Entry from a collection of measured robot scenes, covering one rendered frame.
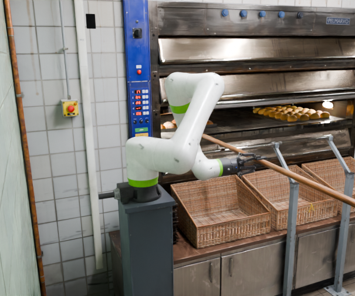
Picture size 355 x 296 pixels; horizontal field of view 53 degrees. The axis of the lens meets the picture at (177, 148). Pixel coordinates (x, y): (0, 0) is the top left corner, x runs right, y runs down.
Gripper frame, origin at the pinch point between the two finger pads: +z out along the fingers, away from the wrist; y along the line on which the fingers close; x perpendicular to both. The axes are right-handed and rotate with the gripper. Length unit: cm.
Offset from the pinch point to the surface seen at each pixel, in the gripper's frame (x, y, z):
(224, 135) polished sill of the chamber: -75, 3, 22
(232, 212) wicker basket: -62, 61, 22
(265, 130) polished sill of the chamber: -75, 2, 59
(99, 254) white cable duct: -75, 78, -78
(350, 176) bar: -15, 26, 86
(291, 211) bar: -16, 43, 38
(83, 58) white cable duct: -75, -55, -79
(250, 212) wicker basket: -50, 57, 30
